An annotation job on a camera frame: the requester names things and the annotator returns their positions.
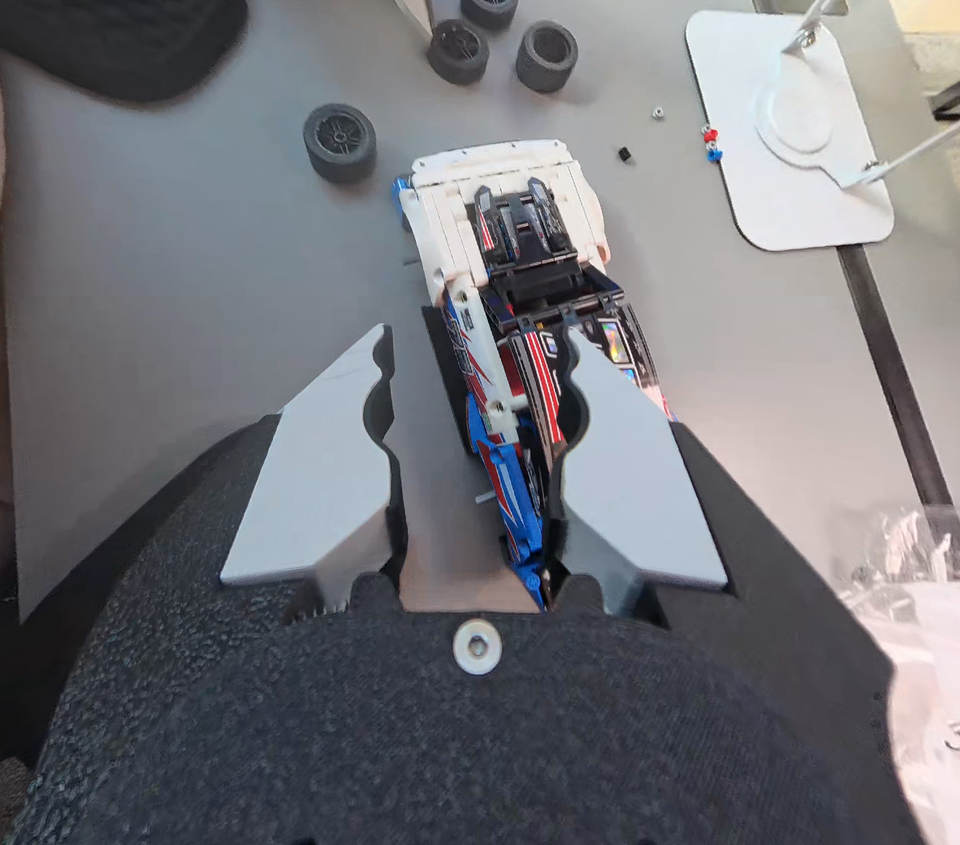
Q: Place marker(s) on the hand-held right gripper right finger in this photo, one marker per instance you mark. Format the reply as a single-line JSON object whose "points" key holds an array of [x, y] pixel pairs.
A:
{"points": [[637, 485]]}

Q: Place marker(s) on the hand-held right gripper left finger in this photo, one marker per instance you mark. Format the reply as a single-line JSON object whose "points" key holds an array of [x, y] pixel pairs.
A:
{"points": [[315, 485]]}

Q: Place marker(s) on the toy brick race car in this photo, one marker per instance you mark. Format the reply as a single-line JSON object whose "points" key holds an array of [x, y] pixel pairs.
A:
{"points": [[465, 215]]}

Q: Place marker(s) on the clear plastic bag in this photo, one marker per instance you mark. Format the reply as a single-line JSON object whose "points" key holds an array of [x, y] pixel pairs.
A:
{"points": [[915, 635]]}

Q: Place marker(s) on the white book stand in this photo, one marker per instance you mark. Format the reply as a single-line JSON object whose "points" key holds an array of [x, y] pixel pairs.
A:
{"points": [[795, 200]]}

